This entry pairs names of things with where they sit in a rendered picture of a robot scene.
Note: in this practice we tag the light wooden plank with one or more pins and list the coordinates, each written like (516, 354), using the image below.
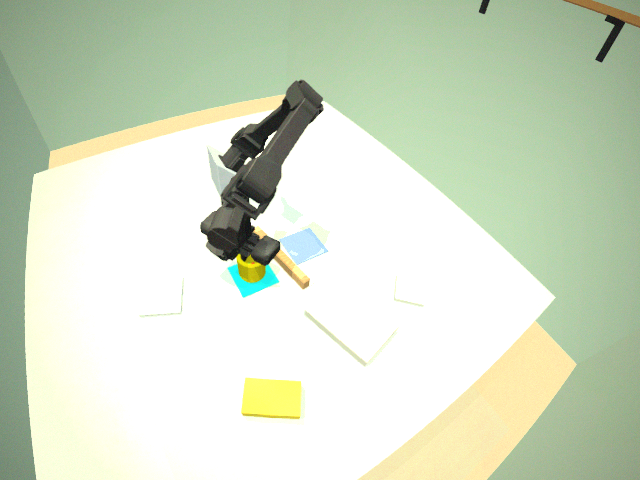
(296, 274)

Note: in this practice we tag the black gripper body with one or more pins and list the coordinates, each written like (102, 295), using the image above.
(262, 251)

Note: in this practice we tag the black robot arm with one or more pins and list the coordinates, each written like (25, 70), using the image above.
(259, 178)

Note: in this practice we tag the yellow flat block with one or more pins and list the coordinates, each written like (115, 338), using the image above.
(268, 398)

